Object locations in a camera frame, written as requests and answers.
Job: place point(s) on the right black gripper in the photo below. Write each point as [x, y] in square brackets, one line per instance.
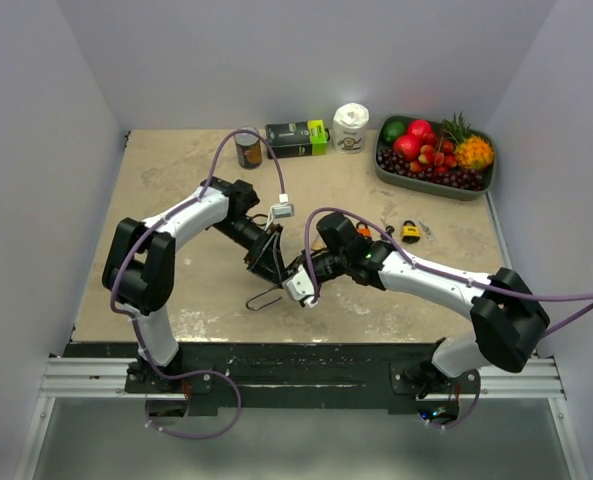
[299, 262]

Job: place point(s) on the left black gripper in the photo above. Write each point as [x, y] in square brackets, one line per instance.
[268, 262]

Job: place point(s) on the large brass padlock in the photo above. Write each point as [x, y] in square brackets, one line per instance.
[264, 299]

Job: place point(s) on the orange padlock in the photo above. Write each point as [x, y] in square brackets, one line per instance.
[363, 229]

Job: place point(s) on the yellow padlock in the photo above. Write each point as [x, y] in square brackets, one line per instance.
[410, 233]

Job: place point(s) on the yellow padlock keys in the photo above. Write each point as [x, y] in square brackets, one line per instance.
[427, 231]

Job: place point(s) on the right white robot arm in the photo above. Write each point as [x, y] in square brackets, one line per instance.
[507, 323]

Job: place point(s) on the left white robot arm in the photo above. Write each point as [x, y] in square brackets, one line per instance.
[140, 268]

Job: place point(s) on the brown tin can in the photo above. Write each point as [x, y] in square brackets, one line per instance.
[248, 147]

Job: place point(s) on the black and green box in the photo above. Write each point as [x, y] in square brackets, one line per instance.
[298, 139]

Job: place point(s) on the white paper roll cup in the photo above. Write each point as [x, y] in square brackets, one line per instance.
[349, 129]

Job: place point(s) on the red apple lower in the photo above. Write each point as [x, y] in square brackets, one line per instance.
[407, 145]

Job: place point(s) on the red apple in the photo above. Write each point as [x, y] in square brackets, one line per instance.
[407, 145]
[419, 128]

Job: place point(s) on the grey fruit tray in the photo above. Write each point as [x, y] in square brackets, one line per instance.
[435, 189]

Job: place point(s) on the green lime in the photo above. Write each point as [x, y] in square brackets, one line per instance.
[391, 131]

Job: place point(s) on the strawberry pile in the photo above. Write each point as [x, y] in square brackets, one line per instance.
[436, 153]

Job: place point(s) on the red apple upper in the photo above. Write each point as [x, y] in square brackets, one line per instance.
[419, 128]

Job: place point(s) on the dark grape bunch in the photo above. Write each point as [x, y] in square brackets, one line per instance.
[396, 166]

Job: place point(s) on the small pineapple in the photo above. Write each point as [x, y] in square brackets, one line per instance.
[472, 151]

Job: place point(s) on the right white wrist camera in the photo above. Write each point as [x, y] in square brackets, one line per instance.
[300, 289]

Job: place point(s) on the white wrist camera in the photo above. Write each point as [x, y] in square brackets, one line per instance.
[300, 289]
[284, 208]

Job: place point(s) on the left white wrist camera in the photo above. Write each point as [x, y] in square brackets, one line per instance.
[284, 208]

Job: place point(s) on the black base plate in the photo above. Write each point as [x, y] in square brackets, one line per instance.
[383, 376]

